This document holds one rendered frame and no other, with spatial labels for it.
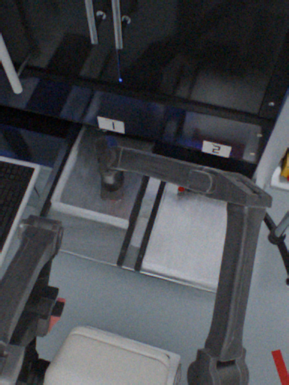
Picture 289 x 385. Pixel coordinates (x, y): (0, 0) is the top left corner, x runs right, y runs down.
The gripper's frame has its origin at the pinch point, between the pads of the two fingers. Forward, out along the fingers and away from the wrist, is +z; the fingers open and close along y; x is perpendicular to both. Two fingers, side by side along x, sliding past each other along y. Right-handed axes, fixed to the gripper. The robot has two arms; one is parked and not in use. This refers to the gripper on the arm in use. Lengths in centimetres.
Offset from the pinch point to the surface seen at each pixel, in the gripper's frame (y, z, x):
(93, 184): 5.7, 4.2, 7.6
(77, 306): -20, 91, 25
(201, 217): -5.5, 4.1, -27.7
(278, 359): -42, 91, -71
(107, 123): 20.7, -9.5, 2.4
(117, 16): 15, -60, -5
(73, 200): -0.3, 3.9, 13.8
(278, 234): 14, 74, -72
